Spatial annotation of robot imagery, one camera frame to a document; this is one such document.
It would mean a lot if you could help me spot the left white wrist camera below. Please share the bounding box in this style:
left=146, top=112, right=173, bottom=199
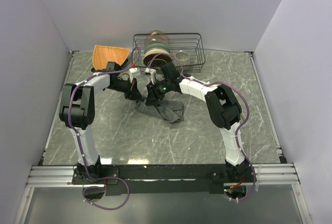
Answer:
left=129, top=67, right=141, bottom=80

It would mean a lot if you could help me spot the green plate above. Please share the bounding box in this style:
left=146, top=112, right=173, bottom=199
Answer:
left=144, top=43, right=170, bottom=53

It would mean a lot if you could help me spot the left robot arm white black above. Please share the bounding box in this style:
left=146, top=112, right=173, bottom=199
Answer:
left=59, top=62, right=143, bottom=184

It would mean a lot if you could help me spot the brown dark bowl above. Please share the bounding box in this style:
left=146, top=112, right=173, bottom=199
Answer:
left=143, top=53, right=172, bottom=67

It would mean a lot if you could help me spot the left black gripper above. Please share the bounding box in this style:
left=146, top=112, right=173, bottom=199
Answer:
left=108, top=77, right=144, bottom=102

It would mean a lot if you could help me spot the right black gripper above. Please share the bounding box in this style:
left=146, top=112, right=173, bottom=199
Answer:
left=146, top=79, right=172, bottom=106

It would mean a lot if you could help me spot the grey cloth napkin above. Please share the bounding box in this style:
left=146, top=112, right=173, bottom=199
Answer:
left=135, top=100, right=184, bottom=123

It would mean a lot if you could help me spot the striped grey ceramic cup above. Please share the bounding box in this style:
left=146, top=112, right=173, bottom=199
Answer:
left=173, top=50, right=190, bottom=67

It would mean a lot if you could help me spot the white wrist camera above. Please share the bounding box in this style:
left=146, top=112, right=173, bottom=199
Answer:
left=145, top=68, right=156, bottom=85
left=129, top=67, right=141, bottom=80

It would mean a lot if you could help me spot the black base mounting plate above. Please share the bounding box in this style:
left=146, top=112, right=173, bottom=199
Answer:
left=72, top=161, right=256, bottom=196

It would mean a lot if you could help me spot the woven orange wicker tray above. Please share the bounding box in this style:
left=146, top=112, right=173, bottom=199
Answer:
left=92, top=45, right=130, bottom=70

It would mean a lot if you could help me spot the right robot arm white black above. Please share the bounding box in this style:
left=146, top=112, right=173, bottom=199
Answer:
left=146, top=63, right=253, bottom=182

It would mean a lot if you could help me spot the black wire dish rack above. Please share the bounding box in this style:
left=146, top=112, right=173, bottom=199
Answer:
left=132, top=33, right=206, bottom=74

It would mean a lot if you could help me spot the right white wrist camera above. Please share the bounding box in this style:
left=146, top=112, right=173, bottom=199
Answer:
left=145, top=68, right=156, bottom=85

